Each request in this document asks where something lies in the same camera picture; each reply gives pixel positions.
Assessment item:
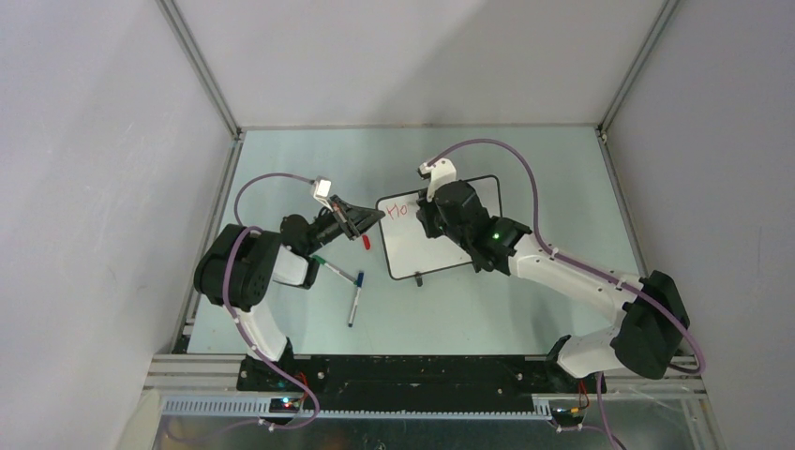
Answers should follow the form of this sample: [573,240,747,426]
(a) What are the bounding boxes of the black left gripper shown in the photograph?
[304,195,384,256]

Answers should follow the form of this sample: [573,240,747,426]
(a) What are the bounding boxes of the aluminium frame rail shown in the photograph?
[594,0,682,275]
[156,0,245,355]

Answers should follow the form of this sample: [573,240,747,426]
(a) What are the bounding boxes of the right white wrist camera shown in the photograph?
[417,157,458,203]

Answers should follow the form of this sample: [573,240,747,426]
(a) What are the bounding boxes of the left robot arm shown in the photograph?
[193,195,385,391]

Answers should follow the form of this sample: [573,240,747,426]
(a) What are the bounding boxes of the grey cable duct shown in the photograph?
[161,396,552,421]

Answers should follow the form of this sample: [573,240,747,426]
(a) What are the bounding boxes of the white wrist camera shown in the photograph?
[417,157,458,203]
[312,176,332,205]

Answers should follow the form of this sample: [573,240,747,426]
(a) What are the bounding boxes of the green whiteboard marker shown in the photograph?
[312,255,357,285]

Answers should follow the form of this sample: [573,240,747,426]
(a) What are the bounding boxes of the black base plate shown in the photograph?
[236,355,600,413]

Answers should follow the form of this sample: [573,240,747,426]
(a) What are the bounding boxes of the blue whiteboard marker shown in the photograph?
[347,271,365,327]

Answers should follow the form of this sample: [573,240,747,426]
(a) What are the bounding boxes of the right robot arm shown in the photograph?
[416,180,690,392]

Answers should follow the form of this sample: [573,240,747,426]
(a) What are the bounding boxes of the left aluminium frame rail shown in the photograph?
[156,0,245,355]

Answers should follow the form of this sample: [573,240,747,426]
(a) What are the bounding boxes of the white whiteboard black frame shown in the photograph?
[376,191,472,287]

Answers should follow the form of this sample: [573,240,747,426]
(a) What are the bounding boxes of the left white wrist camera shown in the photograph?
[312,176,332,205]

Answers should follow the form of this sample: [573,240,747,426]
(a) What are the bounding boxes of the right aluminium frame rail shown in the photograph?
[594,0,682,275]

